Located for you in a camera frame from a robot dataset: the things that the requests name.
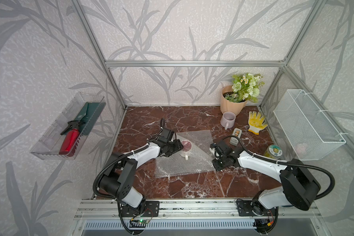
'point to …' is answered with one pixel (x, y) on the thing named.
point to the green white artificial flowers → (246, 87)
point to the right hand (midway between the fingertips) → (214, 164)
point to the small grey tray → (234, 140)
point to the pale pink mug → (227, 120)
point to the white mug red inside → (186, 149)
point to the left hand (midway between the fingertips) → (181, 147)
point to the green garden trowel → (90, 115)
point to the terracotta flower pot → (226, 105)
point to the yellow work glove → (255, 122)
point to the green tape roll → (273, 151)
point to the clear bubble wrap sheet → (200, 160)
